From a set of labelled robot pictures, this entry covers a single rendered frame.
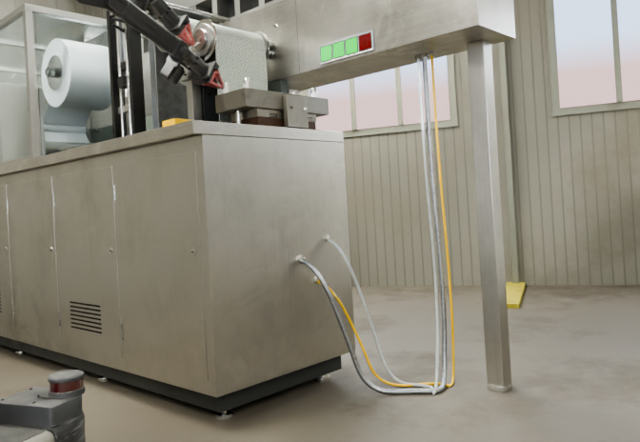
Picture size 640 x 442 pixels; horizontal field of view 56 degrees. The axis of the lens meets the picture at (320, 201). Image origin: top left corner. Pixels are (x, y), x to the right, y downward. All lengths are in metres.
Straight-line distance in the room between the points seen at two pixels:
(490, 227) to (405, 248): 2.53
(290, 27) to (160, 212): 0.91
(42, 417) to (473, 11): 1.52
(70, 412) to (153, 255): 0.78
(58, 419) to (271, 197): 0.94
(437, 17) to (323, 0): 0.50
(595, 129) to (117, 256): 3.24
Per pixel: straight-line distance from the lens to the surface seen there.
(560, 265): 4.40
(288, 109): 2.07
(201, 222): 1.77
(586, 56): 4.45
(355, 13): 2.18
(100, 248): 2.30
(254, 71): 2.29
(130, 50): 2.40
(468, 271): 4.45
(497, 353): 2.07
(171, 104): 2.51
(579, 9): 4.53
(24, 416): 1.36
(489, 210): 2.01
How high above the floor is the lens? 0.63
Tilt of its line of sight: level
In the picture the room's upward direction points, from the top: 3 degrees counter-clockwise
